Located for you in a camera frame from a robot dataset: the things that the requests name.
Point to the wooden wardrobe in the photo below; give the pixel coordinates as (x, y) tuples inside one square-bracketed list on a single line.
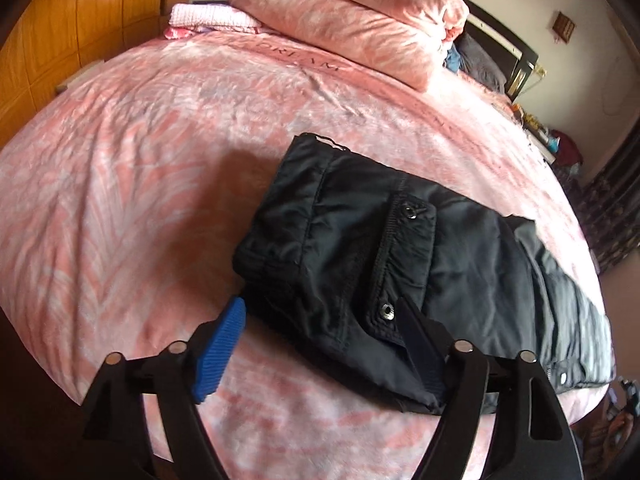
[(60, 15)]

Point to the dark patterned curtain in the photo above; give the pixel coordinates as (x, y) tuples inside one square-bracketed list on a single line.
[(612, 210)]

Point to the pink patterned blanket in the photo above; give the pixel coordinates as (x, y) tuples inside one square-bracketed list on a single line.
[(125, 185)]

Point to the black jacket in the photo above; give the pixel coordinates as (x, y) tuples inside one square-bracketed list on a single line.
[(325, 220)]

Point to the red cloth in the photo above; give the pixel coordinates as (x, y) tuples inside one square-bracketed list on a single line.
[(567, 147)]

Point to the folded white pink towel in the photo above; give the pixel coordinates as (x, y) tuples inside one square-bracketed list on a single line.
[(210, 17)]

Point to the brown wall ornament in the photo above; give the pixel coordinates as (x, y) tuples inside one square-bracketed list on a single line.
[(563, 25)]

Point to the black headboard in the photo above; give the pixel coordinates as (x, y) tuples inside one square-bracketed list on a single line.
[(520, 60)]

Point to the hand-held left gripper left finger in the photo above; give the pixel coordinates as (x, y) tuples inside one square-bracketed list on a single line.
[(220, 355)]

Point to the pile of dark clothes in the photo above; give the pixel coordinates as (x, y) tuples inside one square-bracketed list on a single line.
[(477, 57)]

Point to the folded pink quilt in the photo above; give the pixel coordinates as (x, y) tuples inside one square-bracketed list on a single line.
[(360, 25)]

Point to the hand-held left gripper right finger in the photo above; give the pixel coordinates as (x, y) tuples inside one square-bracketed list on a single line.
[(422, 360)]

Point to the cluttered bedside table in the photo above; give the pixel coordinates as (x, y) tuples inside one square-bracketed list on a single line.
[(537, 132)]

